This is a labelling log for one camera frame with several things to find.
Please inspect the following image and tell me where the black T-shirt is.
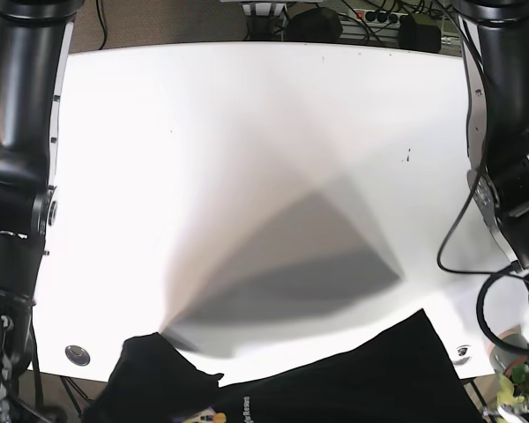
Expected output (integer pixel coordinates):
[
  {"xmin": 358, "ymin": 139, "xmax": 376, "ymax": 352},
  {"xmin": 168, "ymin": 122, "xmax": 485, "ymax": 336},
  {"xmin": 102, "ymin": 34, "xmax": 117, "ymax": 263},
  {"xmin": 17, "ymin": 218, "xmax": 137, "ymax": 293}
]
[{"xmin": 83, "ymin": 311, "xmax": 481, "ymax": 422}]

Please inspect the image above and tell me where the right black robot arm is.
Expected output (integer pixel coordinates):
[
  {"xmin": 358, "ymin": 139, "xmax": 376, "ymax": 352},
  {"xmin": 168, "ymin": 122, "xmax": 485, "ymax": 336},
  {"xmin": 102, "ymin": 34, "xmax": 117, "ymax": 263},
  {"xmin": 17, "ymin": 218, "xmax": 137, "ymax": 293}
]
[{"xmin": 0, "ymin": 1, "xmax": 81, "ymax": 422}]

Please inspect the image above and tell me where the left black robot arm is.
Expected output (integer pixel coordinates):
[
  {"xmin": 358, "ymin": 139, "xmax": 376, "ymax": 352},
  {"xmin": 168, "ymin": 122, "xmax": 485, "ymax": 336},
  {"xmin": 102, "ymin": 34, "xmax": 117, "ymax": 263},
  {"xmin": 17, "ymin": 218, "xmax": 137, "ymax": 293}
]
[{"xmin": 443, "ymin": 1, "xmax": 529, "ymax": 356}]

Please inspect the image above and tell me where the left silver table grommet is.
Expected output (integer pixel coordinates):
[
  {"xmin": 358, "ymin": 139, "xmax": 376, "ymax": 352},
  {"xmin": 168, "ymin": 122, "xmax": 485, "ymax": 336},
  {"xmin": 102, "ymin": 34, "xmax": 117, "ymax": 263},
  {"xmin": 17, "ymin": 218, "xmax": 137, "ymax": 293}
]
[{"xmin": 64, "ymin": 345, "xmax": 91, "ymax": 367}]

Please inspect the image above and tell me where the silver table grommet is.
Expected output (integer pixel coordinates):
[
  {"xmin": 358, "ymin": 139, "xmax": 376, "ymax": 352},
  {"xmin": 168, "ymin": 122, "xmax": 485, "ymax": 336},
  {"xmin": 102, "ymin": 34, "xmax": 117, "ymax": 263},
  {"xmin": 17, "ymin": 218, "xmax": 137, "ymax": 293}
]
[
  {"xmin": 450, "ymin": 345, "xmax": 473, "ymax": 367},
  {"xmin": 64, "ymin": 345, "xmax": 91, "ymax": 367}
]

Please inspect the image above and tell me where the right silver table grommet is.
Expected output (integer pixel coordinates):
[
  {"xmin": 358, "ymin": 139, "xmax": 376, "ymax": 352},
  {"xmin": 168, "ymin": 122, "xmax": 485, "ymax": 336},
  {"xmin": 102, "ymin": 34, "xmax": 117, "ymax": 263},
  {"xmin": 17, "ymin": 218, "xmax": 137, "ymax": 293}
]
[{"xmin": 450, "ymin": 345, "xmax": 473, "ymax": 367}]

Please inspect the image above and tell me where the grey plant pot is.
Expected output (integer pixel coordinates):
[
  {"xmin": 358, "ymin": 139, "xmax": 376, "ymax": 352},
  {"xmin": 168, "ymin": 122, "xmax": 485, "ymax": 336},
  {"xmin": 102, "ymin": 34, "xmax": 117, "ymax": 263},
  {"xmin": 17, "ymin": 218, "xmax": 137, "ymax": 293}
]
[{"xmin": 488, "ymin": 325, "xmax": 529, "ymax": 374}]

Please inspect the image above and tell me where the green potted plant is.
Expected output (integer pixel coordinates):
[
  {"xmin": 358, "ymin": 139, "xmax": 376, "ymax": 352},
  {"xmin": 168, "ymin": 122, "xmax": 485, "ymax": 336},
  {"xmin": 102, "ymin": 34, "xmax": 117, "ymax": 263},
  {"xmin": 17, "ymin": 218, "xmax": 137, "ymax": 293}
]
[{"xmin": 496, "ymin": 359, "xmax": 529, "ymax": 423}]

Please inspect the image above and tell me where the black table leg frame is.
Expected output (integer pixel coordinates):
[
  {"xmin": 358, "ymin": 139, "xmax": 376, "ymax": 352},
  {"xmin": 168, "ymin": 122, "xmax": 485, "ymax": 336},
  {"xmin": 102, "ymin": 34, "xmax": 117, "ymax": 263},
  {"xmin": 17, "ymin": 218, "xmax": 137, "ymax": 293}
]
[{"xmin": 59, "ymin": 376, "xmax": 93, "ymax": 419}]

